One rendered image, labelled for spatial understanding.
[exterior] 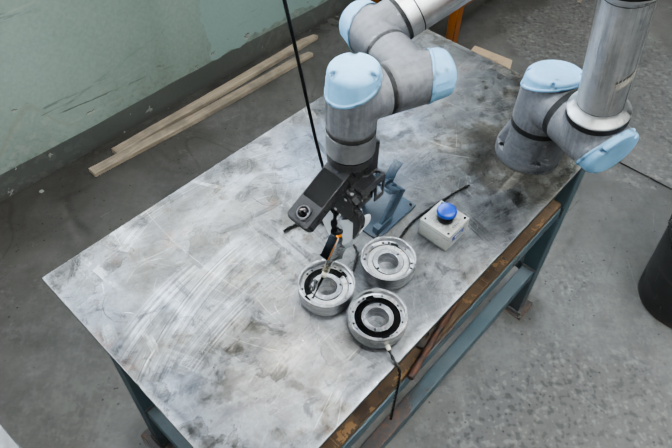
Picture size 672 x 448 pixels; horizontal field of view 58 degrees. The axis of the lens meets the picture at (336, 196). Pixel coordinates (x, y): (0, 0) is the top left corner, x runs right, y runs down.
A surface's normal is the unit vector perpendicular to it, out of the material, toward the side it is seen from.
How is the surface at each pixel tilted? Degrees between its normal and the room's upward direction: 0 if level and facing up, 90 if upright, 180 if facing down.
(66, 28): 90
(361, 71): 0
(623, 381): 0
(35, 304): 0
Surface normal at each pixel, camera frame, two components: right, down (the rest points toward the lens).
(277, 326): 0.02, -0.68
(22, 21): 0.73, 0.51
